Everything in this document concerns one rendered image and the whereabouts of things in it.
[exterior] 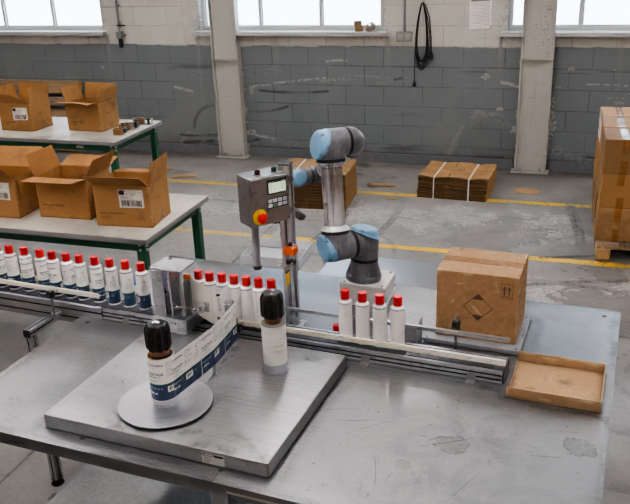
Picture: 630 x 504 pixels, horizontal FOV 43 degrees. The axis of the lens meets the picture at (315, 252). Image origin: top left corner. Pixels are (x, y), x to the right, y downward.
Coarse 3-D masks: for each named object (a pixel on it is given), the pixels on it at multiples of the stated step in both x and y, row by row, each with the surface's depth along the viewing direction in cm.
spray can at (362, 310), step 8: (360, 296) 287; (360, 304) 288; (368, 304) 289; (360, 312) 288; (368, 312) 290; (360, 320) 290; (368, 320) 291; (360, 328) 291; (368, 328) 292; (360, 336) 292; (368, 336) 293; (360, 344) 293
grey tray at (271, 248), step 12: (264, 240) 368; (276, 240) 366; (252, 252) 364; (264, 252) 364; (276, 252) 363; (300, 252) 362; (312, 252) 361; (252, 264) 352; (264, 264) 350; (276, 264) 348; (300, 264) 347
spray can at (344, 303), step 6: (342, 288) 292; (342, 294) 290; (348, 294) 290; (342, 300) 291; (348, 300) 291; (342, 306) 291; (348, 306) 291; (342, 312) 292; (348, 312) 292; (342, 318) 293; (348, 318) 292; (342, 324) 293; (348, 324) 293; (342, 330) 294; (348, 330) 294
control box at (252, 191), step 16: (240, 176) 293; (272, 176) 293; (240, 192) 296; (256, 192) 291; (288, 192) 299; (240, 208) 299; (256, 208) 293; (272, 208) 297; (288, 208) 301; (256, 224) 295
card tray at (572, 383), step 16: (528, 352) 287; (528, 368) 283; (544, 368) 283; (560, 368) 282; (576, 368) 282; (592, 368) 280; (512, 384) 274; (528, 384) 273; (544, 384) 273; (560, 384) 273; (576, 384) 272; (592, 384) 272; (528, 400) 265; (544, 400) 262; (560, 400) 260; (576, 400) 258; (592, 400) 256
